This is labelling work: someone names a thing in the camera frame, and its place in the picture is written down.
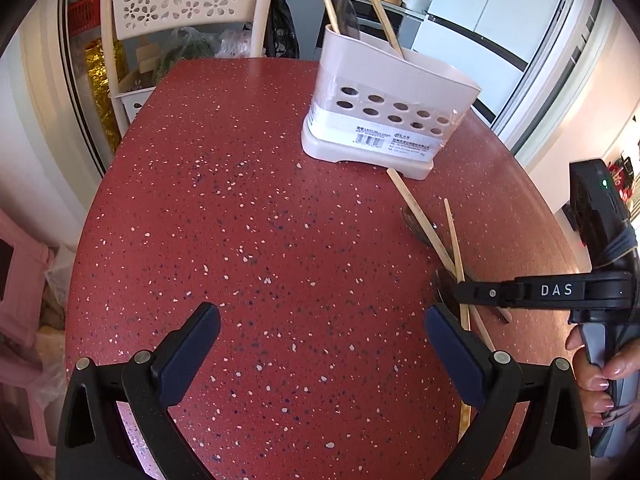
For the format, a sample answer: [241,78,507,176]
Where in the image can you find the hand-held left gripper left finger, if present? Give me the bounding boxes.
[55,302,222,480]

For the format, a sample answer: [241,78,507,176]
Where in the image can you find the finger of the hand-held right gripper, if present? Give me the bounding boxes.
[455,281,519,307]

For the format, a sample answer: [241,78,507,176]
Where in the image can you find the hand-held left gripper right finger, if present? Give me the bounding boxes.
[426,304,593,480]

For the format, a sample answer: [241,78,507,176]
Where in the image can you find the dark translucent plastic spoon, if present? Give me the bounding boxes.
[431,267,513,323]
[401,206,443,247]
[332,0,361,41]

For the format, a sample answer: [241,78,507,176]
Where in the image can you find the white plastic utensil holder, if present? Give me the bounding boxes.
[301,24,482,181]

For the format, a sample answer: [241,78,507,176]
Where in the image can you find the person's right hand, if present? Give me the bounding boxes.
[566,330,640,427]

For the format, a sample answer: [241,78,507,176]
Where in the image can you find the red and black object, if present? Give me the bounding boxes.
[607,157,636,196]

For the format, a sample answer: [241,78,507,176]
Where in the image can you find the stack of pink plastic stools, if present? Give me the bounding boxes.
[0,207,56,461]

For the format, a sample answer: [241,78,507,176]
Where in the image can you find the gold foil wrapping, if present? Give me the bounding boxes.
[82,37,128,143]

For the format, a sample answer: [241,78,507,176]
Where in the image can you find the white refrigerator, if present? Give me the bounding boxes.
[410,0,586,73]

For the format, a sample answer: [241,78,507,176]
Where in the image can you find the black built-in oven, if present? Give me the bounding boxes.
[315,7,405,48]

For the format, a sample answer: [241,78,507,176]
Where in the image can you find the cardboard box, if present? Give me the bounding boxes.
[122,42,158,93]

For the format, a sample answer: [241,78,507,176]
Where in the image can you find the green leafy vegetables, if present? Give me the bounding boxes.
[150,25,221,86]

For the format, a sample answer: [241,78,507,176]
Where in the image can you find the crumpled clear plastic bag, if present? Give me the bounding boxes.
[217,27,253,58]

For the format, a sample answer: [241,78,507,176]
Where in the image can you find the black hanging bag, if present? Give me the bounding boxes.
[265,0,301,59]

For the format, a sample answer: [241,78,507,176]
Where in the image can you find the beige floral storage rack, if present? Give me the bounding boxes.
[99,0,281,126]

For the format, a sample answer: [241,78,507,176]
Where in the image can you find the red plastic basket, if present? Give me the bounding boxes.
[65,0,103,36]

